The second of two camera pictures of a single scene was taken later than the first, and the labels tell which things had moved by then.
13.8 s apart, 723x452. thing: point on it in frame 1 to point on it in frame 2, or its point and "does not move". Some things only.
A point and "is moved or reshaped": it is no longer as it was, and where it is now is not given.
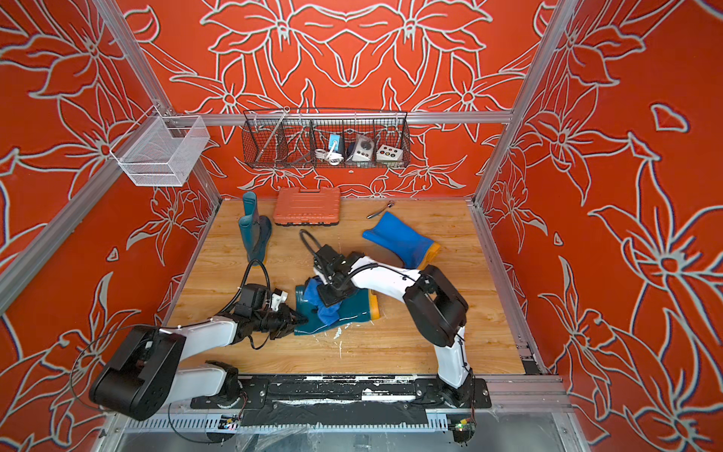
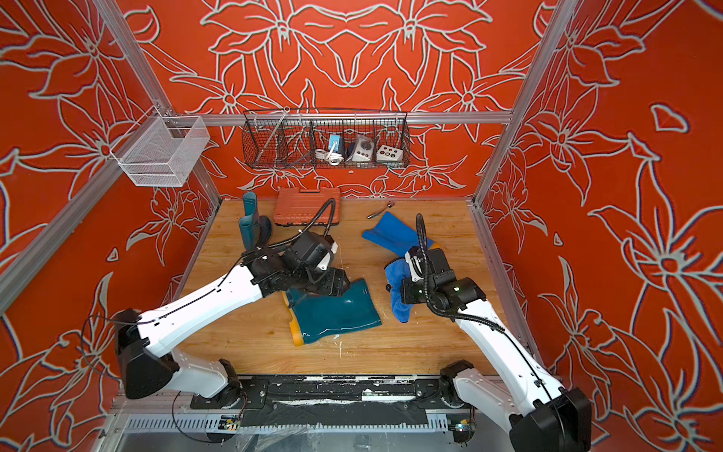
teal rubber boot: (361, 306) is moved or reshaped
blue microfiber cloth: (314, 298) is moved or reshaped
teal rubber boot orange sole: (255, 230) does not move
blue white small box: (338, 144) does not move
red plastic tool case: (295, 206) does not move
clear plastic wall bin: (161, 151) does not move
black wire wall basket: (327, 138) does not move
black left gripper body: (277, 324) to (328, 282)
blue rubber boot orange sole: (415, 250) does not move
